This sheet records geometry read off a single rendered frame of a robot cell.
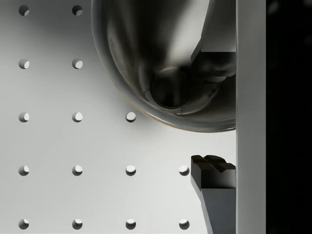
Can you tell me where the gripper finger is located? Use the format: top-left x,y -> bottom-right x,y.
190,0 -> 237,85
190,154 -> 237,234

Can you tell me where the yellow mug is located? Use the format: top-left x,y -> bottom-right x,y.
91,0 -> 237,134

